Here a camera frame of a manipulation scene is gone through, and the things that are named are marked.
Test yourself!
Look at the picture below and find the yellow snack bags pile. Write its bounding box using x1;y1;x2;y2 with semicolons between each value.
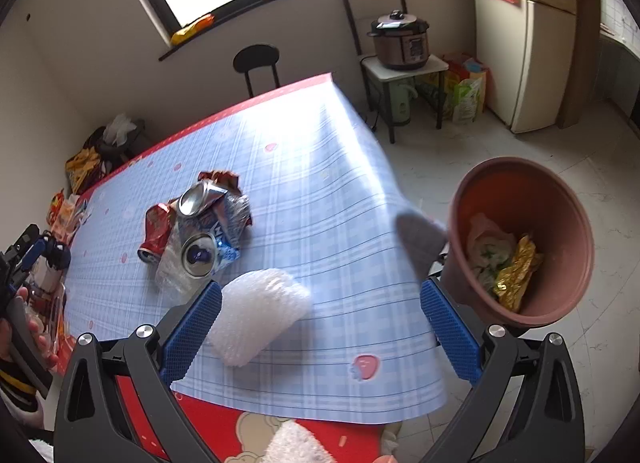
65;148;108;195

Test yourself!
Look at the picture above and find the grey chair seat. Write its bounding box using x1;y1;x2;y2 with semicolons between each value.
395;210;448;276

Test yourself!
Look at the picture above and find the white plastic bag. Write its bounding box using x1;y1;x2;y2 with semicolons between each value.
102;113;138;145
467;237;517;294

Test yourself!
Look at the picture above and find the pile of small packets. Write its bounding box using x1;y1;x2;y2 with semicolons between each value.
47;188;93;245

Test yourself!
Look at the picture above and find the crushed silver can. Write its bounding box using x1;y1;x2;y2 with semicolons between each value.
178;180;227;218

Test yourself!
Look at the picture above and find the black round-back chair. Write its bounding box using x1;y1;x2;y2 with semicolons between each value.
232;44;281;99

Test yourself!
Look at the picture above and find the yellow snack packet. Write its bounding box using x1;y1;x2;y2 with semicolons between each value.
170;13;216;46

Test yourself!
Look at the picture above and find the crumpled white plastic bag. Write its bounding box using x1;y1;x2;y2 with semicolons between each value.
102;113;138;145

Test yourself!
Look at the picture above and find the orange and yellow bag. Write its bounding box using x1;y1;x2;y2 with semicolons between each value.
442;52;488;94

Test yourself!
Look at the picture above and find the blue can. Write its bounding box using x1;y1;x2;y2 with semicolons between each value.
181;232;222;278

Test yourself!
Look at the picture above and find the electric pressure cooker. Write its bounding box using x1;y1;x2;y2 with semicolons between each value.
367;10;432;71

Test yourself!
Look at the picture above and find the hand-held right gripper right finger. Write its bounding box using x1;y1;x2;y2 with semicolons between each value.
420;277;586;463

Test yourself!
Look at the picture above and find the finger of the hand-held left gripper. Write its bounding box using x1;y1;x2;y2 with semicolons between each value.
11;224;50;285
42;237;72;270

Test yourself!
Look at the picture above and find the cream refrigerator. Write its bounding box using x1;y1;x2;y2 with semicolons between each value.
472;0;581;135

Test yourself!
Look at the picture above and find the person's left hand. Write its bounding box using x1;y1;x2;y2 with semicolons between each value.
0;291;59;370

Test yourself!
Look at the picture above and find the gold foil snack bag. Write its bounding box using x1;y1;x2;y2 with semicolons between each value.
492;235;545;314

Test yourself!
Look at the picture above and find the dark red wrapper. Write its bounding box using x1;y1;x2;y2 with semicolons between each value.
197;170;241;194

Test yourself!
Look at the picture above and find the brown plastic bin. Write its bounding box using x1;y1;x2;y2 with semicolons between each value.
442;157;596;328

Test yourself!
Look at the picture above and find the pale green kettle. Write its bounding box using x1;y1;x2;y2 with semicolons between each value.
385;80;419;127

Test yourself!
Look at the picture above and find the green and white bag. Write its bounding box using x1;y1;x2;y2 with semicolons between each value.
452;70;489;124

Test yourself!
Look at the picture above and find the wooden door frame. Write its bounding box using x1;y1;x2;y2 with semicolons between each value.
557;0;602;130

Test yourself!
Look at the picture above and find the white bubble wrap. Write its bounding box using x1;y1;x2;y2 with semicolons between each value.
207;268;313;368

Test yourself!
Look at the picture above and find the blue plaid tablecloth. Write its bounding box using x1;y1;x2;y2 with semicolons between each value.
62;76;451;426

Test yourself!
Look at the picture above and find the crushed red can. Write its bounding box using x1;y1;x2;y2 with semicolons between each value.
137;202;181;264

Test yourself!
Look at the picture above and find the white fluffy garment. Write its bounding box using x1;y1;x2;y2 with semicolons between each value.
27;420;342;463

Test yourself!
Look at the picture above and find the small white-top side table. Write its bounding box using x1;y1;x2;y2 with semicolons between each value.
361;54;450;144

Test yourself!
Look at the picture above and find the black metal frame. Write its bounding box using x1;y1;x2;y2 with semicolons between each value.
340;0;407;57

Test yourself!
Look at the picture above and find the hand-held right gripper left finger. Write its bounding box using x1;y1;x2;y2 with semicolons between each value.
54;279;223;463

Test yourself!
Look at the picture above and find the green kitchen base cabinet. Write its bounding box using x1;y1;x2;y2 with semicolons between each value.
597;36;640;136

